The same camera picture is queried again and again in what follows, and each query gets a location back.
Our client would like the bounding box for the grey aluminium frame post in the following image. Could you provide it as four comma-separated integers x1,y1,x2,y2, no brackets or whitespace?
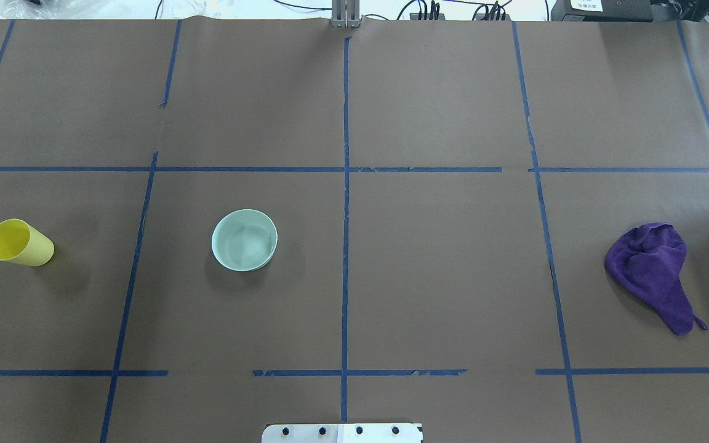
331,0,363,28

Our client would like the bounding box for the mint green bowl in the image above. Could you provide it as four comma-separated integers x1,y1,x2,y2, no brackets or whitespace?
210,209,279,272

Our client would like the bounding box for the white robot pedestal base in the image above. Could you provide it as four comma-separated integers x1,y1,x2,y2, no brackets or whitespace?
261,423,424,442

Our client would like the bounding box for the purple cloth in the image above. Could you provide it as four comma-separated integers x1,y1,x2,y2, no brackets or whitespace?
604,222,708,336

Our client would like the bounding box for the yellow plastic cup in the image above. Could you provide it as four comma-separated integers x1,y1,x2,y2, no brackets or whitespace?
0,218,55,267

